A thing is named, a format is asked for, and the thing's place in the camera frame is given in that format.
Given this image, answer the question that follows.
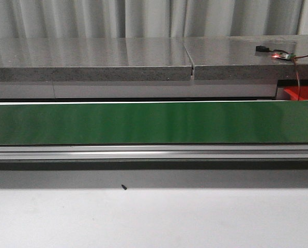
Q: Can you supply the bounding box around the green conveyor belt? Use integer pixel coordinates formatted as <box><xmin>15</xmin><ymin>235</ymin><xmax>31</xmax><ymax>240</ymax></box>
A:
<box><xmin>0</xmin><ymin>101</ymin><xmax>308</xmax><ymax>145</ymax></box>

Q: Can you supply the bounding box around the black connector plug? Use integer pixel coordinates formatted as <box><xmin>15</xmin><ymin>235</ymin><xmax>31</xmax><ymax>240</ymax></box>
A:
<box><xmin>255</xmin><ymin>45</ymin><xmax>271</xmax><ymax>53</ymax></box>

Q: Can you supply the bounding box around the red plastic bin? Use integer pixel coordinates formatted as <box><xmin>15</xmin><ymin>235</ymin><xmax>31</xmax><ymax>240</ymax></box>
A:
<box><xmin>284</xmin><ymin>86</ymin><xmax>308</xmax><ymax>101</ymax></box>

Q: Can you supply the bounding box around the small green circuit board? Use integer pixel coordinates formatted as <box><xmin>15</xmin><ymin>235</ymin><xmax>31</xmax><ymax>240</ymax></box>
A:
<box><xmin>271</xmin><ymin>52</ymin><xmax>296</xmax><ymax>61</ymax></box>

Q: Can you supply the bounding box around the grey stone countertop left slab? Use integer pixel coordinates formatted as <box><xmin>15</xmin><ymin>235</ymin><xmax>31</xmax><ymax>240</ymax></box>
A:
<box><xmin>0</xmin><ymin>38</ymin><xmax>192</xmax><ymax>82</ymax></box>

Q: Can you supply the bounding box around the grey pleated curtain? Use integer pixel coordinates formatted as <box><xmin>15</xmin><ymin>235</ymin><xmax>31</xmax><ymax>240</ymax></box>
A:
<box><xmin>0</xmin><ymin>1</ymin><xmax>308</xmax><ymax>38</ymax></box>

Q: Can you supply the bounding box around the aluminium conveyor frame rail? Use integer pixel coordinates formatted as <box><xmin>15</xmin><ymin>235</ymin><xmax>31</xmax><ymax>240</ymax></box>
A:
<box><xmin>0</xmin><ymin>143</ymin><xmax>308</xmax><ymax>162</ymax></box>

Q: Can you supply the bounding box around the red brown wire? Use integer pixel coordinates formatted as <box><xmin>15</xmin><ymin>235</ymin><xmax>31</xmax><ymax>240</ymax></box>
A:
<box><xmin>292</xmin><ymin>54</ymin><xmax>308</xmax><ymax>102</ymax></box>

